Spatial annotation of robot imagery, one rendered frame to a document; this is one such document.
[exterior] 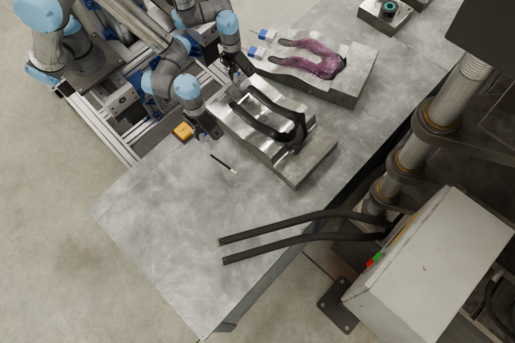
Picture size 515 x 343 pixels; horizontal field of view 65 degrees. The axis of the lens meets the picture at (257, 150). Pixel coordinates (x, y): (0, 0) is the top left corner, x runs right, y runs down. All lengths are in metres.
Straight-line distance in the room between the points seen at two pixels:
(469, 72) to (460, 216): 0.32
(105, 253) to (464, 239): 2.05
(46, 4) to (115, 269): 1.69
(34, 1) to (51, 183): 1.83
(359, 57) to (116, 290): 1.79
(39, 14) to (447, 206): 1.07
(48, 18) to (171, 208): 0.83
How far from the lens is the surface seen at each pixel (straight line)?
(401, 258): 0.90
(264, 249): 1.49
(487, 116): 0.99
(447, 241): 0.93
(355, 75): 1.74
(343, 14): 2.10
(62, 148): 2.95
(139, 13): 1.33
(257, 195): 1.60
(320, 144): 1.62
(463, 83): 0.81
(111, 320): 2.51
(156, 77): 1.33
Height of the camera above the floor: 2.32
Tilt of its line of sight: 65 degrees down
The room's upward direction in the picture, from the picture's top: 9 degrees counter-clockwise
